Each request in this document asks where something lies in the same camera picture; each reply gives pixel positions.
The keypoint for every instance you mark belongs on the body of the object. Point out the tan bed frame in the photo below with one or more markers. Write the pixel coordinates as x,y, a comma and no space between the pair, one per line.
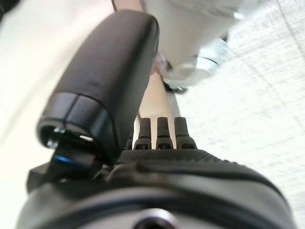
155,100

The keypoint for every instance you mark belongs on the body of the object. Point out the large grey area rug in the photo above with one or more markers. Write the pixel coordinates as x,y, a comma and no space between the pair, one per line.
262,107

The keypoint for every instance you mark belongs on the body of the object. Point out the silver robot left leg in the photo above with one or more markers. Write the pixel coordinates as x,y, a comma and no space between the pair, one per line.
181,35

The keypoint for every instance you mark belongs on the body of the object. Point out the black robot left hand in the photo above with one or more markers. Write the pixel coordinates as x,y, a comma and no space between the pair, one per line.
107,71

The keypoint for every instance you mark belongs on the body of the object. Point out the bed with beige cover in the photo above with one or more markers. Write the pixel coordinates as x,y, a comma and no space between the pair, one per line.
23,95

